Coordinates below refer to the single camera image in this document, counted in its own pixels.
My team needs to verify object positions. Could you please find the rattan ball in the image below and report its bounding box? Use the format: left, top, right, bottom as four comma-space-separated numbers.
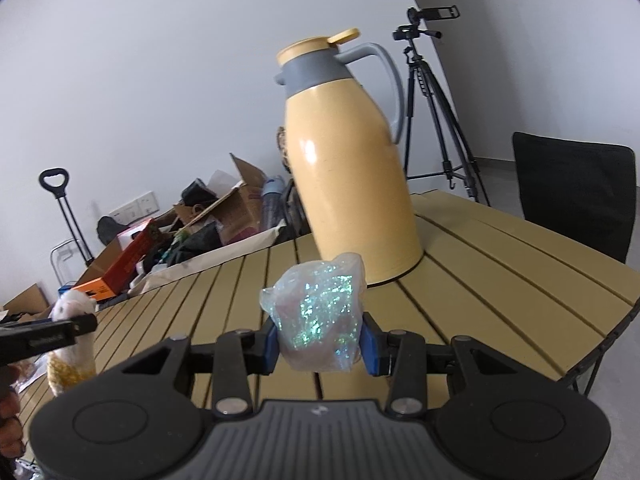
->
276, 127, 295, 173

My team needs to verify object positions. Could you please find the black pouch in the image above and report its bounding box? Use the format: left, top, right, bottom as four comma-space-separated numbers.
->
181, 180, 216, 206

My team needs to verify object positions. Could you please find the white plastic frame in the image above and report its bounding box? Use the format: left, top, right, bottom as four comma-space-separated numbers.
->
50, 240, 87, 286

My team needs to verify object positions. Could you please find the black folding chair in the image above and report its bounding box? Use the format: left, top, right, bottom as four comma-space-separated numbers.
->
512, 131, 637, 396

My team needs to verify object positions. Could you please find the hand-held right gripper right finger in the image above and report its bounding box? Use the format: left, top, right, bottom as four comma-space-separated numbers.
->
362, 312, 521, 420

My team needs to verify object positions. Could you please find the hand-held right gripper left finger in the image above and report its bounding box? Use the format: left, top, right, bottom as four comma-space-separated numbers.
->
122, 319, 282, 420

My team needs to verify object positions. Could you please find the orange flat box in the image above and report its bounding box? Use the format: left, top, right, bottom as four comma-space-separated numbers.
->
70, 217, 162, 302

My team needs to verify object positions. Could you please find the white yellow plush toy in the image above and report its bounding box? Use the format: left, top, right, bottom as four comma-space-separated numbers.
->
46, 287, 97, 397

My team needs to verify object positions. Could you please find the person's left hand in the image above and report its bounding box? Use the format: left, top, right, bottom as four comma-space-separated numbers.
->
0, 364, 25, 458

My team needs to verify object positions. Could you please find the tall flapped cardboard box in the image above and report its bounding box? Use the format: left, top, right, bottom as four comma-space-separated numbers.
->
172, 152, 269, 247

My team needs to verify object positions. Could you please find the khaki slatted folding table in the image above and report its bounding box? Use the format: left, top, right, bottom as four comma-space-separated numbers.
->
12, 189, 640, 466

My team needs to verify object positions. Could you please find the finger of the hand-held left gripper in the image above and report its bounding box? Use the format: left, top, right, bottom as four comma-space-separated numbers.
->
0, 314, 99, 362

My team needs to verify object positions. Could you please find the black hand trolley handle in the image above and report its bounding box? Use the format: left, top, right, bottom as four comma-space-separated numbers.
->
39, 167, 96, 267

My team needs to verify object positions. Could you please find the black tripod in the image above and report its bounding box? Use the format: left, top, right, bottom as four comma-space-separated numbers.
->
402, 40, 493, 206

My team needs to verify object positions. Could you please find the yellow thermos jug grey handle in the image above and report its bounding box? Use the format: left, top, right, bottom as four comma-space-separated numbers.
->
274, 28, 426, 288

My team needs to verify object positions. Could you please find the shiny pink plastic bag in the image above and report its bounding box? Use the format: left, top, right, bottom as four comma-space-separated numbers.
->
259, 252, 367, 373

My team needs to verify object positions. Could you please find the black bag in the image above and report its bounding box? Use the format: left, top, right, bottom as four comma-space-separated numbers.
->
96, 215, 128, 247

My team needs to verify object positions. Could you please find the clear bottle blue cap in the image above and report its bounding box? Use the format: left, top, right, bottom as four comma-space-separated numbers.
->
262, 176, 287, 233

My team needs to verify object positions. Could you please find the dark cloth pile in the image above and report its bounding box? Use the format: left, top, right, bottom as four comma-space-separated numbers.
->
142, 222, 223, 273

